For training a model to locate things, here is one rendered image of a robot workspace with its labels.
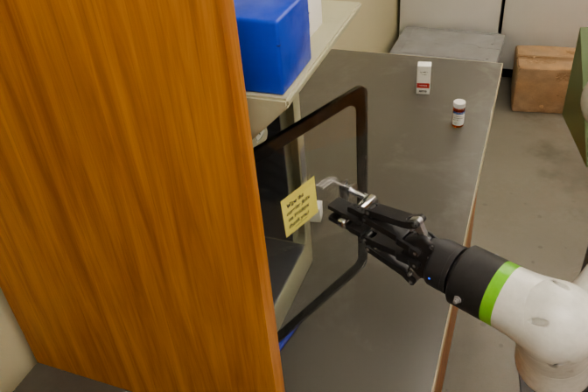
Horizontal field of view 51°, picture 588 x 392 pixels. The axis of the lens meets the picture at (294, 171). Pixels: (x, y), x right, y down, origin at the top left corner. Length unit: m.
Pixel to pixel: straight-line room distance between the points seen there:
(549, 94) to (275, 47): 3.12
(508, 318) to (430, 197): 0.67
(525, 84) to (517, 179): 0.70
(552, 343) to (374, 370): 0.38
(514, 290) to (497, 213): 2.12
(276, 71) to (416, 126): 1.08
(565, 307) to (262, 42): 0.49
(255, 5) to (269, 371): 0.51
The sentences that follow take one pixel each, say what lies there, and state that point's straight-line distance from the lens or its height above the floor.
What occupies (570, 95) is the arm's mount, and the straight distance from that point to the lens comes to 1.79.
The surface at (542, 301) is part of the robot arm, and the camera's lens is 0.84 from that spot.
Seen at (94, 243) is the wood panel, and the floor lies 1.29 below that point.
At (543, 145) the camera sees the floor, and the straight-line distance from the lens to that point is 3.49.
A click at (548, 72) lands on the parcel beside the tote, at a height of 0.26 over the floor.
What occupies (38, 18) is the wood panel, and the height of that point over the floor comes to 1.62.
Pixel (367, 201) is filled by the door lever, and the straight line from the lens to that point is 1.03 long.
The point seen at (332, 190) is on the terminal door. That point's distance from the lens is 1.02.
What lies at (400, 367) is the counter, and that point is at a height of 0.94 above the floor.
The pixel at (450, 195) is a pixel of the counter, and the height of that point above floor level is 0.94.
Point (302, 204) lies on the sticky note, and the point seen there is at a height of 1.25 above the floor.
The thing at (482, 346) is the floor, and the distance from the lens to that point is 2.41.
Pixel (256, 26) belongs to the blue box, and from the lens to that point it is 0.68.
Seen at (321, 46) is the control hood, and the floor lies 1.51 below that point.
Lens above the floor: 1.84
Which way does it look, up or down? 35 degrees down
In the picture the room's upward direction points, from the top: 5 degrees counter-clockwise
